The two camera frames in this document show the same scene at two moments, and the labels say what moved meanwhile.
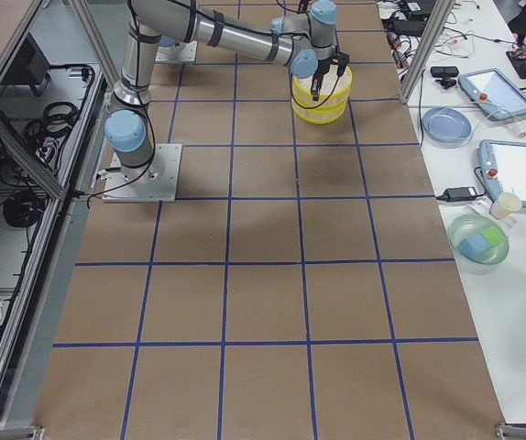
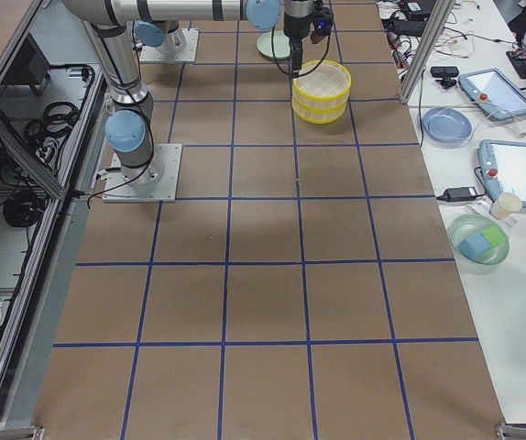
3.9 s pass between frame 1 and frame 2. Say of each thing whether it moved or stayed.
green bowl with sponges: stayed
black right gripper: moved
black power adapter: stayed
